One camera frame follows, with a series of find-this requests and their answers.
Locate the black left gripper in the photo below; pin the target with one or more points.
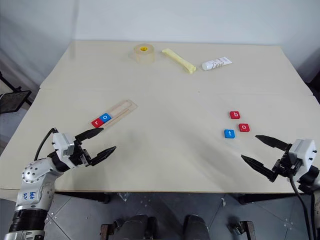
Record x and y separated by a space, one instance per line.
78 156

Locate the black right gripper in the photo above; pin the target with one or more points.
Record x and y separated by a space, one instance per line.
287 166

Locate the red letter tile o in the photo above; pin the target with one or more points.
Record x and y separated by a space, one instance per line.
244 127

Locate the blue letter tile t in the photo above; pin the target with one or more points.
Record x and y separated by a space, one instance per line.
229 133

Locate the red letter tile b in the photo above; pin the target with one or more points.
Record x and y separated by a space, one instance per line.
235 115

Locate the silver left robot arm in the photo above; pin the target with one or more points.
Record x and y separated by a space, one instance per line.
32 175

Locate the red letter tile r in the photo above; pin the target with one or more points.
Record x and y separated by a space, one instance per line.
97 123

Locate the blue letter tile o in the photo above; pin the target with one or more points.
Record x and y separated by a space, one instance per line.
105 117

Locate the wooden letter tray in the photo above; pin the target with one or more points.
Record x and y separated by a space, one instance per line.
125 107

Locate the black table support bar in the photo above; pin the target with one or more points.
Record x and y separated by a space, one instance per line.
85 197
262 198

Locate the dark rounded shape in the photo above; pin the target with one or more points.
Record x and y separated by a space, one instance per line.
137 227
196 228

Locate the black mesh metal stand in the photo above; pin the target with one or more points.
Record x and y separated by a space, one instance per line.
12 100

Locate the clear tape roll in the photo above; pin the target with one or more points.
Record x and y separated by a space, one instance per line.
142 56

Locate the white squeeze tube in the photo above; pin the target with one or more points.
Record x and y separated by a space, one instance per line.
215 65

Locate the yellow plastic bone-shaped object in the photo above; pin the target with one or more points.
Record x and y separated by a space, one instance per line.
178 60

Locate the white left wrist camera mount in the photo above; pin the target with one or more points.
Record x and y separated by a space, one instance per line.
62 145

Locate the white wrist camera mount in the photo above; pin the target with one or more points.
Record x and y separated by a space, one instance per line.
305 152
62 145

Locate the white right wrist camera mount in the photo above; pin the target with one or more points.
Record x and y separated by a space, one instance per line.
305 152

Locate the rusty metal bracket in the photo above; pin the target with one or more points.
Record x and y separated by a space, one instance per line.
246 230
105 232

